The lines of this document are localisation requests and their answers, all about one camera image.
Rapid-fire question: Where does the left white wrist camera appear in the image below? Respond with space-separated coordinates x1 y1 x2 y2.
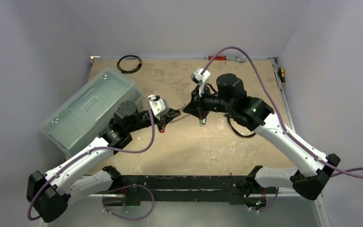
147 94 169 121

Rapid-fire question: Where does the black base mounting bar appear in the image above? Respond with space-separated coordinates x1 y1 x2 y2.
103 166 277 206

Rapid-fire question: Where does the small coiled black cable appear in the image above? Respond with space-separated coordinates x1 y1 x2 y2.
116 55 143 74

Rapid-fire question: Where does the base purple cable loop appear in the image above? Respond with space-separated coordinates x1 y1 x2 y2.
101 183 156 221

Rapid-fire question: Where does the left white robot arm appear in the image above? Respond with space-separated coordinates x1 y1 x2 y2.
26 95 181 223

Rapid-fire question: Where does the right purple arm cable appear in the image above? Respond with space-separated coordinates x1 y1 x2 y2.
201 46 363 179

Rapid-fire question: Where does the aluminium frame rail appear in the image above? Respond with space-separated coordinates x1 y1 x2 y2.
270 57 323 197

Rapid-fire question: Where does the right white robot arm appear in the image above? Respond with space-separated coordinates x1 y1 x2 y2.
183 72 340 201

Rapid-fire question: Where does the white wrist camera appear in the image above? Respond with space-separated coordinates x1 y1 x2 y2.
190 68 211 97
147 94 169 121

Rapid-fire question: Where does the red handled adjustable wrench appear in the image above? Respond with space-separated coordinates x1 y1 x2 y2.
204 55 246 63

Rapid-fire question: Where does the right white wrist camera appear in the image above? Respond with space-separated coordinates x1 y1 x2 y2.
190 68 211 97

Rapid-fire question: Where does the long black usb cable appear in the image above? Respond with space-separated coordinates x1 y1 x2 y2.
224 113 257 139

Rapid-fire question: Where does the yellow black screwdriver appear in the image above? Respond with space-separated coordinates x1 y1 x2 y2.
277 67 285 86

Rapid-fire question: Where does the green key tag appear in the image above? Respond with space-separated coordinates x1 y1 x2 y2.
199 118 206 126

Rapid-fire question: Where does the clear plastic storage box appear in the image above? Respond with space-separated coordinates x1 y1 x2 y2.
39 66 143 156

